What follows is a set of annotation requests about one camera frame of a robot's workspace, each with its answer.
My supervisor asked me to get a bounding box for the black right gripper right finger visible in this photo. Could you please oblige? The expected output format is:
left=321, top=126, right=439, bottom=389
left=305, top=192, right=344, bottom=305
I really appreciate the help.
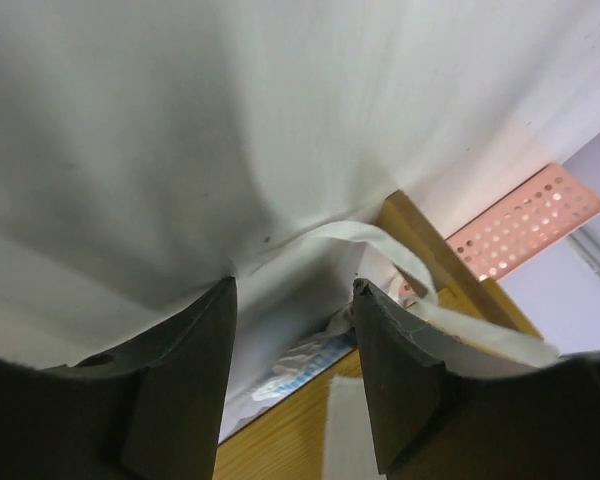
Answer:
left=353, top=279, right=600, bottom=479

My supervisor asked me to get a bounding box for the pink plastic basket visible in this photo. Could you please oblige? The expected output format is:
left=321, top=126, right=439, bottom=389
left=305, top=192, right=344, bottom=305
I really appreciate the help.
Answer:
left=397, top=163, right=600, bottom=311

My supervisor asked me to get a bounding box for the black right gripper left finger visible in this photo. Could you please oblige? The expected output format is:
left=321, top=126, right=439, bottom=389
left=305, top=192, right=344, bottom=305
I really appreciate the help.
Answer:
left=0, top=277, right=237, bottom=479

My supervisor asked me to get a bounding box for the wooden pet bed frame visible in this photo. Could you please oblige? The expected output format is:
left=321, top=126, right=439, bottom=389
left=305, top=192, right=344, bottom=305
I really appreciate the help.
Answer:
left=214, top=192, right=540, bottom=479

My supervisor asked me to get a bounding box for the blue gingham mattress pad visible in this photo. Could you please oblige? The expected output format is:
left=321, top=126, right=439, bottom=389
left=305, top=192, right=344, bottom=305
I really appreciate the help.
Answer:
left=0, top=0, right=600, bottom=441

